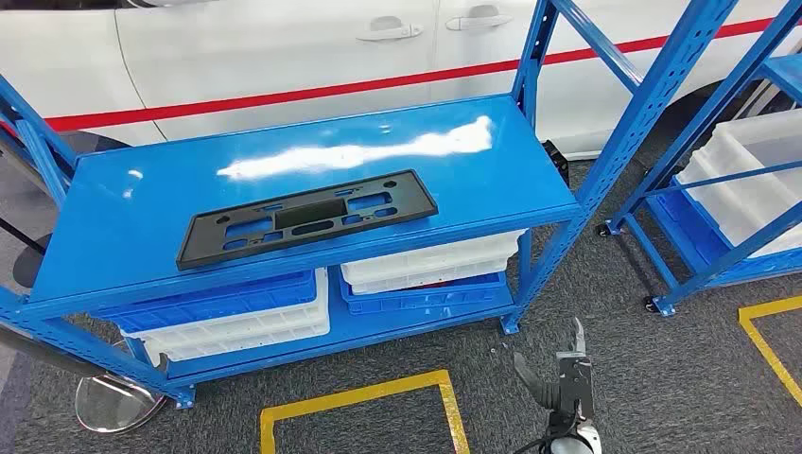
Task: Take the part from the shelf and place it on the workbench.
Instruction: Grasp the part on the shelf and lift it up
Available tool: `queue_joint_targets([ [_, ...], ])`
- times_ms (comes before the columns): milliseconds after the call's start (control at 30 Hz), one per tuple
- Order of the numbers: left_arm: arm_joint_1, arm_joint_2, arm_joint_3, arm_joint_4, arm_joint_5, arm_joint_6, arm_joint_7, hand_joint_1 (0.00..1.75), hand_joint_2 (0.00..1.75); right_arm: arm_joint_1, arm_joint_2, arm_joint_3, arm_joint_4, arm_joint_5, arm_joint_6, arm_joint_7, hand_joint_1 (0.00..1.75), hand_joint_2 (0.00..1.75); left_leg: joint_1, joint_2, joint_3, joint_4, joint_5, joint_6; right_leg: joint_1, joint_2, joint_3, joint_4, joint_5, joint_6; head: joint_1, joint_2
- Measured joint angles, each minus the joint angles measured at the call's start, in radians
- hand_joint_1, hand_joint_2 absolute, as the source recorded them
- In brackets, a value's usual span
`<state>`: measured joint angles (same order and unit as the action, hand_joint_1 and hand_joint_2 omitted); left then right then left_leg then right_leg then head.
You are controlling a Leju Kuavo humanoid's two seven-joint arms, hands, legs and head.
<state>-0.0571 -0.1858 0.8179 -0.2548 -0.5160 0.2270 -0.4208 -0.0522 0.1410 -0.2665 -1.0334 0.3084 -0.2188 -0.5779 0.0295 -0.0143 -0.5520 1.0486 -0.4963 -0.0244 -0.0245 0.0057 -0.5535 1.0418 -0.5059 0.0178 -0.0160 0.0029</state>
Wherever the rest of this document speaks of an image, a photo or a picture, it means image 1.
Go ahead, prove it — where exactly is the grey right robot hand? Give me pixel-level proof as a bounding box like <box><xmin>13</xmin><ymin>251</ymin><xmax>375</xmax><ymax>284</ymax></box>
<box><xmin>514</xmin><ymin>316</ymin><xmax>587</xmax><ymax>413</ymax></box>

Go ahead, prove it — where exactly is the black plastic license plate bracket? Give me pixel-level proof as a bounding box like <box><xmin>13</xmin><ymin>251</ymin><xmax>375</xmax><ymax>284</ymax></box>
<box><xmin>176</xmin><ymin>168</ymin><xmax>439</xmax><ymax>271</ymax></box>

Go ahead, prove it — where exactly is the blue metal shelf rack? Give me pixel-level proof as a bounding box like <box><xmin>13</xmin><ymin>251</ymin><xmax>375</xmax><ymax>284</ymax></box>
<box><xmin>0</xmin><ymin>0</ymin><xmax>741</xmax><ymax>411</ymax></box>

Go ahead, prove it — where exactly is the blue wheeled shelf rack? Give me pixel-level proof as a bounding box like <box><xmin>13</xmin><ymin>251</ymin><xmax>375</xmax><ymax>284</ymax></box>
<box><xmin>604</xmin><ymin>0</ymin><xmax>802</xmax><ymax>318</ymax></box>

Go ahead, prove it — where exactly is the blue plastic crate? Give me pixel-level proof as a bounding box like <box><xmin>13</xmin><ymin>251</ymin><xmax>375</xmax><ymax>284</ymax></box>
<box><xmin>645</xmin><ymin>178</ymin><xmax>802</xmax><ymax>287</ymax></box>
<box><xmin>338</xmin><ymin>269</ymin><xmax>509</xmax><ymax>316</ymax></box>
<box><xmin>90</xmin><ymin>271</ymin><xmax>318</xmax><ymax>335</ymax></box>

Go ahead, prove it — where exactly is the chrome stanchion base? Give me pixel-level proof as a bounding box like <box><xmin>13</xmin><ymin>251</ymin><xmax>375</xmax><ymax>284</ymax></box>
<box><xmin>75</xmin><ymin>373</ymin><xmax>167</xmax><ymax>435</ymax></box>

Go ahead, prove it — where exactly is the white car red stripe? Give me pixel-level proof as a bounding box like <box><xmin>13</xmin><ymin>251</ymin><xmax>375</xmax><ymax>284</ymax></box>
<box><xmin>0</xmin><ymin>0</ymin><xmax>802</xmax><ymax>161</ymax></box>

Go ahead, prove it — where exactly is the black floor stand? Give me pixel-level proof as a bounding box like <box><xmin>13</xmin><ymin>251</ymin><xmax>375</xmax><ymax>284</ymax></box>
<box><xmin>0</xmin><ymin>216</ymin><xmax>57</xmax><ymax>289</ymax></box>

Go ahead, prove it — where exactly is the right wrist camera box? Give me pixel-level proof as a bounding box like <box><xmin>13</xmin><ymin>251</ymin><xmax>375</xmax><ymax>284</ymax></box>
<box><xmin>556</xmin><ymin>352</ymin><xmax>595</xmax><ymax>420</ymax></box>

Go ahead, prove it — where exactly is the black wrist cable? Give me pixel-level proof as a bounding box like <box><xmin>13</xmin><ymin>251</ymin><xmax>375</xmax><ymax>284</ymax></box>
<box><xmin>514</xmin><ymin>410</ymin><xmax>581</xmax><ymax>454</ymax></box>

